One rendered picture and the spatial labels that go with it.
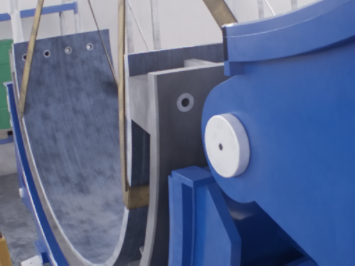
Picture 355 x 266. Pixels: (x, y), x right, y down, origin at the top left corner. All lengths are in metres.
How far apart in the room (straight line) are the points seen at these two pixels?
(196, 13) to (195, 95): 8.80
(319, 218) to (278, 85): 0.25
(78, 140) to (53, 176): 0.32
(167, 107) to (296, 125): 0.47
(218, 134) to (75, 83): 2.42
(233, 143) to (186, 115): 0.31
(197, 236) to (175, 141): 0.25
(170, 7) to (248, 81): 8.86
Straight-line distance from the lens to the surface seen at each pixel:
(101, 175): 3.23
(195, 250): 1.44
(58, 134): 3.36
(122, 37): 1.74
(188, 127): 1.40
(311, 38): 0.85
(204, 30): 10.26
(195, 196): 1.36
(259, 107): 1.05
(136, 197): 1.66
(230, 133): 1.10
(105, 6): 9.39
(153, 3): 8.22
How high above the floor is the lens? 2.53
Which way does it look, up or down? 14 degrees down
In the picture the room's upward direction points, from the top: 5 degrees counter-clockwise
